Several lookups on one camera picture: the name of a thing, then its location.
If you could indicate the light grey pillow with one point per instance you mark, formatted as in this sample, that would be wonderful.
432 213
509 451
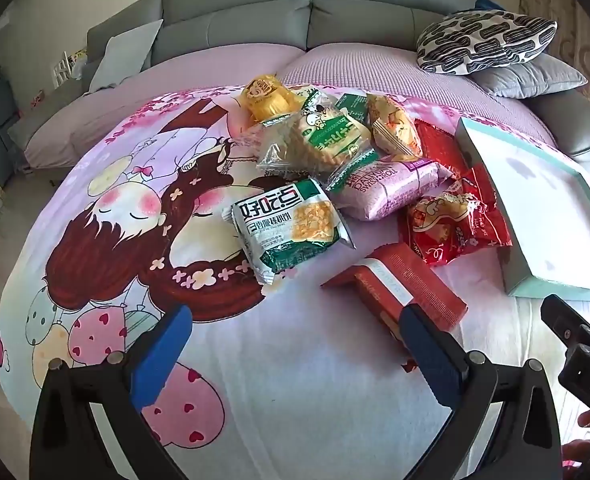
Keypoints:
122 55

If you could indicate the yellow snack packet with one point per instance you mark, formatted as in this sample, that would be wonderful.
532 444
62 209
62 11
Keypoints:
265 97

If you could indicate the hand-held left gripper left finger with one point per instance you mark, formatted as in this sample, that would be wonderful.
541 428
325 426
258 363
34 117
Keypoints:
157 355

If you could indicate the patterned beige curtain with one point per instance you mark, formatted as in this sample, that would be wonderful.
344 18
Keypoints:
575 25

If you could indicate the pink sofa cover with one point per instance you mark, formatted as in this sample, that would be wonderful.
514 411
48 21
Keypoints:
355 65

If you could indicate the green white cartoon cracker packet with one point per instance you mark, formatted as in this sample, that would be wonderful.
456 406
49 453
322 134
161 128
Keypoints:
325 135

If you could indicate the red patterned packet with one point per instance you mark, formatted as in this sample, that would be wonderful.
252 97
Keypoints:
440 150

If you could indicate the green white biscuit packet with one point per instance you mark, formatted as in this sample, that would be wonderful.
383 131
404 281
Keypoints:
285 230

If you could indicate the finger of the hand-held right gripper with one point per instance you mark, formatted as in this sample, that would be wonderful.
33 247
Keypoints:
565 317

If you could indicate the clear bun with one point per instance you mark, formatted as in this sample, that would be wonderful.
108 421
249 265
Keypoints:
282 147

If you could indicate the red cartoon snack packet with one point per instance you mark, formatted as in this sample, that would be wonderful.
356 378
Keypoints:
440 230

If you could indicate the pink swiss roll packet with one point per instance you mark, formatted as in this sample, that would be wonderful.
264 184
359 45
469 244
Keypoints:
385 190

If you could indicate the blue cloth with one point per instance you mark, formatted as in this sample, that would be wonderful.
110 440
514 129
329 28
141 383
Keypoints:
487 4

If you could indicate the teal shallow box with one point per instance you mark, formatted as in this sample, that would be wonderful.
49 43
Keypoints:
540 210

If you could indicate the orange chips packet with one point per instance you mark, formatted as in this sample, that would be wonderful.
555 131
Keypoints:
392 125

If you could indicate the grey quilted pillow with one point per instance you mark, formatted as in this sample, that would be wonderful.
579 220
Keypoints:
535 77

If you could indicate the red cardboard box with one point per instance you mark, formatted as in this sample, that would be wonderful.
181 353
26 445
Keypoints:
425 285

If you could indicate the person's right hand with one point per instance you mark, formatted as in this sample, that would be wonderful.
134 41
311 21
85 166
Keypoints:
585 455

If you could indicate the black white patterned pillow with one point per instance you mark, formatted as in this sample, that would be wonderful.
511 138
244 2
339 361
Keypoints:
480 40

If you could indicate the white rack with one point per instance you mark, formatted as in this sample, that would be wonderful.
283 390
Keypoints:
62 70

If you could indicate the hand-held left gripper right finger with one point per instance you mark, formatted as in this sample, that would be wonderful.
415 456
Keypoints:
430 355

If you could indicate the cream pastry packet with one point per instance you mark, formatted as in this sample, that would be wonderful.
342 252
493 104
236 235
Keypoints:
302 95

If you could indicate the dark green small packet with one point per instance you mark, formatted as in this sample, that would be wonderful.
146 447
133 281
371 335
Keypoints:
355 105

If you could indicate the grey sofa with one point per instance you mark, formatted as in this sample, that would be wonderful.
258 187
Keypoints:
255 5

